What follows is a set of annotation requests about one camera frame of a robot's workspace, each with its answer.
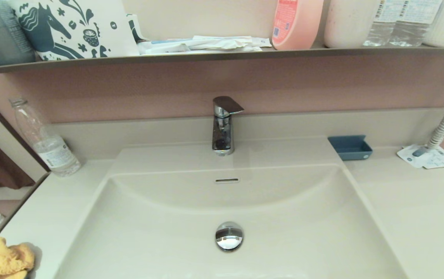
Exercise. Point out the chrome faucet body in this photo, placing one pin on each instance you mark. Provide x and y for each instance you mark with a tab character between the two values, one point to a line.
222	133

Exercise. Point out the beige ceramic sink basin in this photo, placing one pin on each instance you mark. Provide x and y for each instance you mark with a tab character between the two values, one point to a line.
167	240

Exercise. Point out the white crumpled wrapper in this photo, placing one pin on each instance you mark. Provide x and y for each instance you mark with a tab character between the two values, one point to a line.
225	42

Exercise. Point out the chrome drain stopper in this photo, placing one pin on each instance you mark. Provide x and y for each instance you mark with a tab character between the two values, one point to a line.
229	236

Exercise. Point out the small white card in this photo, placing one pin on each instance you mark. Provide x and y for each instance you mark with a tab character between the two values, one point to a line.
263	42

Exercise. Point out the white packet with blue stripe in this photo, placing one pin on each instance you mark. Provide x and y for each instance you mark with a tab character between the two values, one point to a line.
165	48

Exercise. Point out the blue soap dish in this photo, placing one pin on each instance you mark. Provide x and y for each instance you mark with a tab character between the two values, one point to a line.
351	149

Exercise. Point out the pink plastic bottle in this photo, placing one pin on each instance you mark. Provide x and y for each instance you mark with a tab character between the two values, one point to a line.
303	27

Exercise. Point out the small white printed box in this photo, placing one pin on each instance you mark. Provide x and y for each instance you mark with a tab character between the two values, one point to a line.
134	27

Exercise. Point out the white bag with horse print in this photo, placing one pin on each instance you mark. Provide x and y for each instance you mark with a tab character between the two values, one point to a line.
105	38

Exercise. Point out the cream white jar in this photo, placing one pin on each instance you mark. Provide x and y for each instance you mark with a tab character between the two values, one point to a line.
346	27

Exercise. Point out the capless clear plastic bottle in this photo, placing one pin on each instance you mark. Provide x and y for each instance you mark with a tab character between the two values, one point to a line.
51	151

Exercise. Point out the clear plastic water bottle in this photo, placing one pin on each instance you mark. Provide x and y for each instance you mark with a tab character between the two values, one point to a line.
412	31
380	35

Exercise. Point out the white printed paper leaflet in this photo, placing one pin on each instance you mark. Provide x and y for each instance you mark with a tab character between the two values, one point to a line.
441	159

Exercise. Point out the brown wall shelf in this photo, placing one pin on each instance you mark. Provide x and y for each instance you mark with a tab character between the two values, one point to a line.
206	56

